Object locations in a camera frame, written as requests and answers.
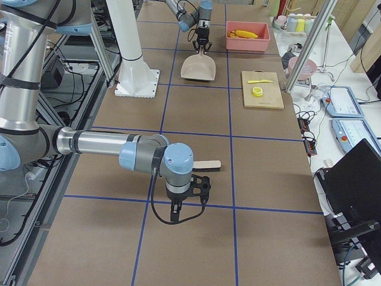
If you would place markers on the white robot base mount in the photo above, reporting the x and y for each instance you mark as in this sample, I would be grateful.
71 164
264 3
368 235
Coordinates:
135 78

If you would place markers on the yellow plastic knife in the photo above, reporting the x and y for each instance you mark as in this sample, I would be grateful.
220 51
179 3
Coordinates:
259 81

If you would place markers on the beige plastic dustpan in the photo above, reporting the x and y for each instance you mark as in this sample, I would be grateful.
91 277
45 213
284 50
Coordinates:
199 67

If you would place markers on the teach pendant lower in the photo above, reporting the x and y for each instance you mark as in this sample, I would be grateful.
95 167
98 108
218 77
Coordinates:
350 131

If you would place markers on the black power strip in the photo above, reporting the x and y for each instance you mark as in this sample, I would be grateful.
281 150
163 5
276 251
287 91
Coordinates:
308 137

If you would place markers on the teach pendant upper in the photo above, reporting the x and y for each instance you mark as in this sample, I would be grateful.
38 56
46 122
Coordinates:
340 101

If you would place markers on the toy ginger root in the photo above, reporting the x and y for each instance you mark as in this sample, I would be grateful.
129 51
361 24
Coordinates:
231 34

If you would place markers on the pink bowl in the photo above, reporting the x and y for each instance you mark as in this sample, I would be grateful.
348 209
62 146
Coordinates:
309 68

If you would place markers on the toy yellow corn cob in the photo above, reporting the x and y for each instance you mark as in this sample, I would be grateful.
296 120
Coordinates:
245 34

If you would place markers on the black monitor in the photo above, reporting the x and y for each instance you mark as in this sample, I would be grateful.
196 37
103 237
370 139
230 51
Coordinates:
352 188

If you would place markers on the beige hand brush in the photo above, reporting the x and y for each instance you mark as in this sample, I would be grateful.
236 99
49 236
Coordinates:
207 166

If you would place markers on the yellow lemon slice toy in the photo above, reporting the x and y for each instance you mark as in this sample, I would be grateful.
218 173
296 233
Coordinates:
257 91

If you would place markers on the teach pendant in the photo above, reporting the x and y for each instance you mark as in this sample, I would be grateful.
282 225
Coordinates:
340 101
350 131

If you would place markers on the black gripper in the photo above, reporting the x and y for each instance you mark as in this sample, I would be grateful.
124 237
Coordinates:
174 198
203 35

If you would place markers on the pink plastic bin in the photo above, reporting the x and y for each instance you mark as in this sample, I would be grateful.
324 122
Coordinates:
240 44

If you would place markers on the wooden cutting board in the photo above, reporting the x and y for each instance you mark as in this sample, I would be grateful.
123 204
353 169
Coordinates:
271 98

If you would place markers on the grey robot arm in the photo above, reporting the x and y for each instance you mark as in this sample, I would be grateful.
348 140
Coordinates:
24 140
200 17

